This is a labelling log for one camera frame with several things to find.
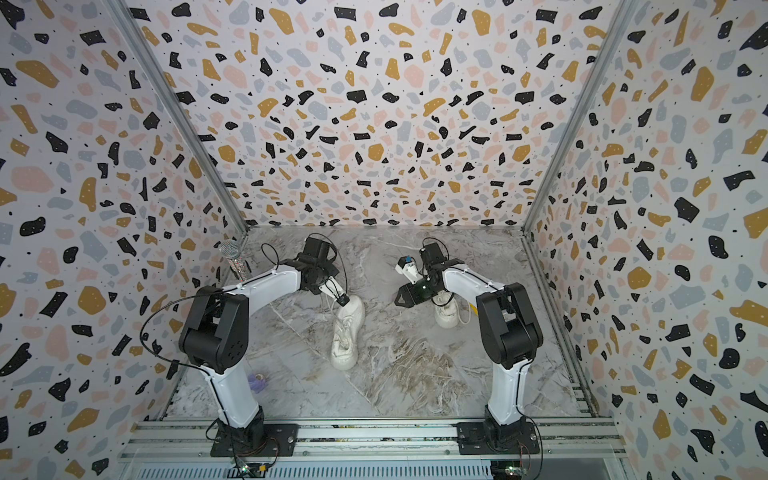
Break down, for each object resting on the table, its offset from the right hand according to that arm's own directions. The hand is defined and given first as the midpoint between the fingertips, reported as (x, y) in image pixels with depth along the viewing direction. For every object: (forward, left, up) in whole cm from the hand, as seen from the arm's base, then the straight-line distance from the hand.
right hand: (403, 298), depth 94 cm
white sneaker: (-10, +16, 0) cm, 19 cm away
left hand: (+10, +25, +4) cm, 27 cm away
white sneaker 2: (-4, -14, 0) cm, 14 cm away
